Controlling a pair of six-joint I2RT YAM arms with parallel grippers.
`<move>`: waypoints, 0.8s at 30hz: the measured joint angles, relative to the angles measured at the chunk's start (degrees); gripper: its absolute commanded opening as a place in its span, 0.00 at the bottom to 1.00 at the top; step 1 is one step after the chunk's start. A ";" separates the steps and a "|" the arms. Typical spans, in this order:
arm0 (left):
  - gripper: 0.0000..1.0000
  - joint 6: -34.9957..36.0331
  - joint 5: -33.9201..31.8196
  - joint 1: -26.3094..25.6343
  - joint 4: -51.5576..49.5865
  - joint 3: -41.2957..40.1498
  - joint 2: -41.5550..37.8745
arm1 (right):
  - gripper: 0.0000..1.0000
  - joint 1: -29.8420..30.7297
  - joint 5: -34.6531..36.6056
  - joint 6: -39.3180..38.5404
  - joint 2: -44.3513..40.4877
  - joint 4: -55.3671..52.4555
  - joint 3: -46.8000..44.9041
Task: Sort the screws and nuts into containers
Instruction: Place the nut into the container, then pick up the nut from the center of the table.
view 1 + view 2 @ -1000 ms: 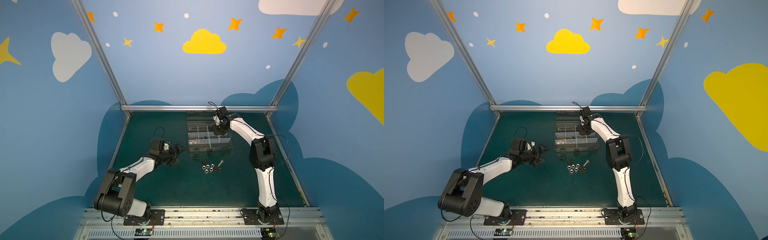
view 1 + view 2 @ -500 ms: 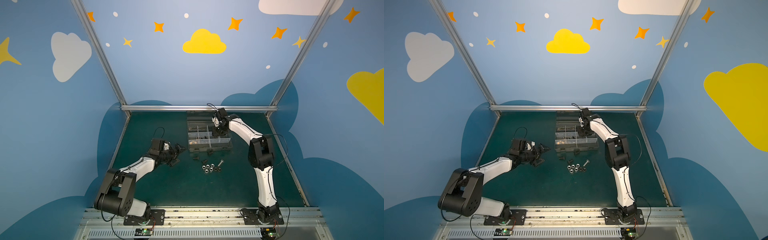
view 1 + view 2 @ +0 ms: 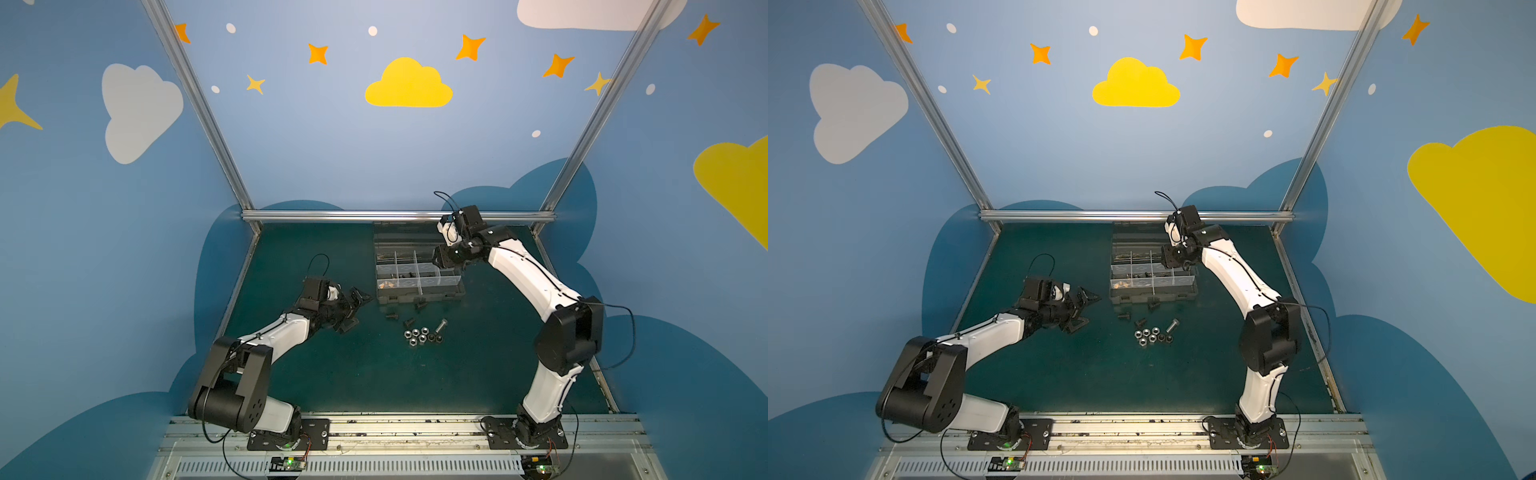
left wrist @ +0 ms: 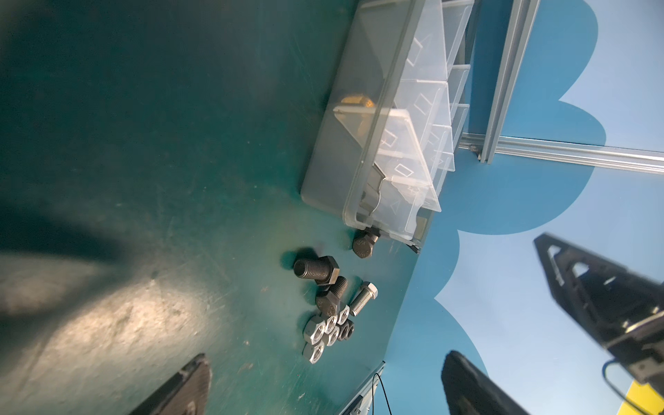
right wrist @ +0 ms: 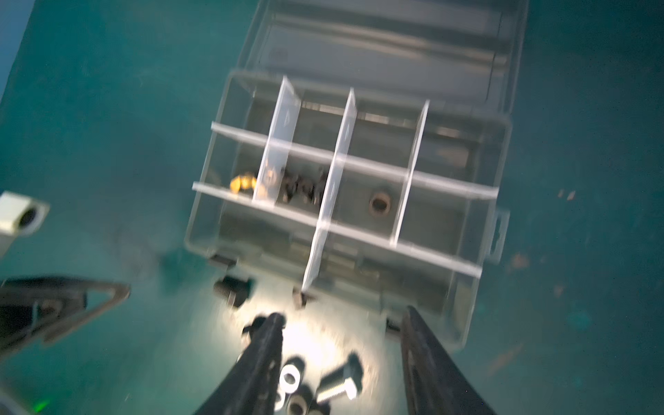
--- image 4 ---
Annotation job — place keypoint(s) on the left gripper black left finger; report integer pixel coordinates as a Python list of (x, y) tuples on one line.
[(185, 393)]

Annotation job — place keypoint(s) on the pile of hex nuts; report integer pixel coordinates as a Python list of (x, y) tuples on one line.
[(323, 332)]

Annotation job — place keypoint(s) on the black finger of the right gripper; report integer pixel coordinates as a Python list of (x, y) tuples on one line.
[(580, 282)]

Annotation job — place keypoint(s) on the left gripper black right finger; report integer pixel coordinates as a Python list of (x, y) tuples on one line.
[(469, 391)]

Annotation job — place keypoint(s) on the brass wing nut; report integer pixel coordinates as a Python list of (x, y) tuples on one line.
[(358, 99)]

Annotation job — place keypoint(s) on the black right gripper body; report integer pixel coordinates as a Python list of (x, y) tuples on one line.
[(635, 338)]

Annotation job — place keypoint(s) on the aluminium frame rail back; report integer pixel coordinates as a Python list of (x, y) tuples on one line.
[(597, 156)]

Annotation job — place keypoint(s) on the clear plastic organizer box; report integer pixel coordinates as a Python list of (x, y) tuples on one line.
[(384, 167)]

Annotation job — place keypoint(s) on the aluminium frame post right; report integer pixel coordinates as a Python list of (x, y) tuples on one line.
[(519, 30)]

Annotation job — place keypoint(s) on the black bolt near box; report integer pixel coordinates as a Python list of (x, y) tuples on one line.
[(364, 242)]

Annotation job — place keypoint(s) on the silver hex bolt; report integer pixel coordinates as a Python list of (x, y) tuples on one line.
[(368, 291)]

